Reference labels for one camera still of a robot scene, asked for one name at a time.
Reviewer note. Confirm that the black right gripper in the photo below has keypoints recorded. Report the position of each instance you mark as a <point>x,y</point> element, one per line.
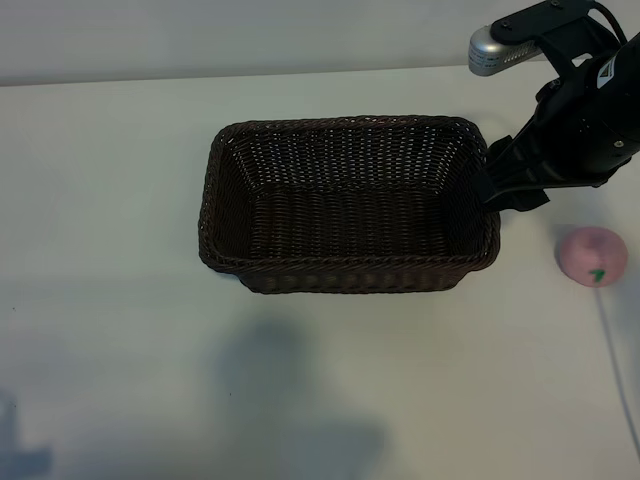
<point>575,132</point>

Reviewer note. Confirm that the pink toy peach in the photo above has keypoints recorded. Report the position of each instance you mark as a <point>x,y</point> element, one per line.
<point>590,250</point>

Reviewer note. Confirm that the dark brown wicker basket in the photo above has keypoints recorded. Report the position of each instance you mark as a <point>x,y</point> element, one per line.
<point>350,225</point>

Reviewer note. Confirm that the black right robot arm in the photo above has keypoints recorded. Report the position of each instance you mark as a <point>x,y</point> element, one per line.
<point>634,60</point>

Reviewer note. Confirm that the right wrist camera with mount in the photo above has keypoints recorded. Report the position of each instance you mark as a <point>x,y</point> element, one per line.
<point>482,47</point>

